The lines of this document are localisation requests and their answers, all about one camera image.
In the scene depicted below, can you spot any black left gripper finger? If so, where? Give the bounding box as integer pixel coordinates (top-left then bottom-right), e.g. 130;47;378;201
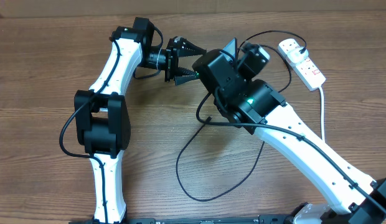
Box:
174;67;199;86
179;39;207;57

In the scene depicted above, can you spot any blue screen smartphone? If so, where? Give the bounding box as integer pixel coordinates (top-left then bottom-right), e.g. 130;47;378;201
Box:
223;38;237;58

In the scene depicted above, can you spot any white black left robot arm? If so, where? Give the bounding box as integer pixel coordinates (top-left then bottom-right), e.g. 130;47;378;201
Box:
74;17;206;223

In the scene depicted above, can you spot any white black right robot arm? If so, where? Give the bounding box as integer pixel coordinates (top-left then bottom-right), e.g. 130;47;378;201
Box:
192;44;386;223

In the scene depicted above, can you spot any white charger adapter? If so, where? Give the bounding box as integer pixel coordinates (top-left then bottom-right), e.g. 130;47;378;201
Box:
286;47;309;67

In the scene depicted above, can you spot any white power strip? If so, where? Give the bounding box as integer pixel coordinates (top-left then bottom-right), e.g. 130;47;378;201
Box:
278;39;326;91

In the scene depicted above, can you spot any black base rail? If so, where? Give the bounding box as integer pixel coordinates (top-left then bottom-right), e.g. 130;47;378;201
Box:
68;214;293;224

